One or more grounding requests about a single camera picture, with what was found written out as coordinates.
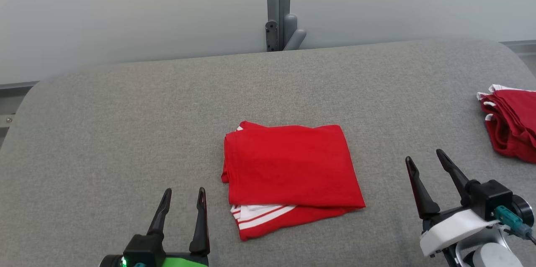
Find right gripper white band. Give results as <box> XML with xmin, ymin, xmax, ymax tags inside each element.
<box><xmin>405</xmin><ymin>149</ymin><xmax>501</xmax><ymax>267</ymax></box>

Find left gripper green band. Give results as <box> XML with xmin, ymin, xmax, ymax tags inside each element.
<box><xmin>147</xmin><ymin>187</ymin><xmax>210</xmax><ymax>267</ymax></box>

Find red shorts with white stripe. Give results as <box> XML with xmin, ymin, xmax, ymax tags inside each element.
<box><xmin>477</xmin><ymin>84</ymin><xmax>536</xmax><ymax>164</ymax></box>

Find red Bulls basketball jersey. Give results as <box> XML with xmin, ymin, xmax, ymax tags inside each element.
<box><xmin>221</xmin><ymin>121</ymin><xmax>366</xmax><ymax>241</ymax></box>

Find black round left gripper motor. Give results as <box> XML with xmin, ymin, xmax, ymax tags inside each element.
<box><xmin>99</xmin><ymin>254</ymin><xmax>124</xmax><ymax>267</ymax></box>

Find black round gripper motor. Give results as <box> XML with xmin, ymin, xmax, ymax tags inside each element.
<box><xmin>512</xmin><ymin>194</ymin><xmax>535</xmax><ymax>228</ymax></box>
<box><xmin>99</xmin><ymin>254</ymin><xmax>124</xmax><ymax>267</ymax></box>

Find black round right gripper motor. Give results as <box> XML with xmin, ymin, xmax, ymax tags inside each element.
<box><xmin>512</xmin><ymin>194</ymin><xmax>535</xmax><ymax>228</ymax></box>

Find grey fabric sofa cushion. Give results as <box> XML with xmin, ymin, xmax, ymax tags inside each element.
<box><xmin>0</xmin><ymin>38</ymin><xmax>536</xmax><ymax>267</ymax></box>

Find teal right camera connector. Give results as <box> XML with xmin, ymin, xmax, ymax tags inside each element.
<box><xmin>494</xmin><ymin>205</ymin><xmax>536</xmax><ymax>245</ymax></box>

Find grey partition post bracket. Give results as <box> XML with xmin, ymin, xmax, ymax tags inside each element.
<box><xmin>265</xmin><ymin>0</ymin><xmax>307</xmax><ymax>52</ymax></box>

